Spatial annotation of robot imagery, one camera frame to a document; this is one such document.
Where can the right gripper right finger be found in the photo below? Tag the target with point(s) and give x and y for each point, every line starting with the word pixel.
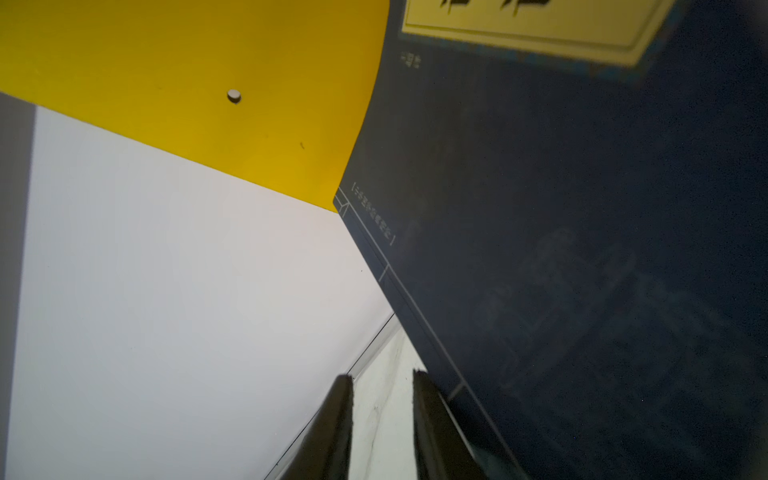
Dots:
pixel 440 452

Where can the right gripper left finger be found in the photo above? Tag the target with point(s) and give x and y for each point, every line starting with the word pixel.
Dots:
pixel 324 453

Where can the blue file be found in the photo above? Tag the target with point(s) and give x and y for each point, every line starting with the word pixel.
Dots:
pixel 567 212

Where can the yellow pink blue bookshelf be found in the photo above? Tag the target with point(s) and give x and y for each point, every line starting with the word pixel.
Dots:
pixel 272 92

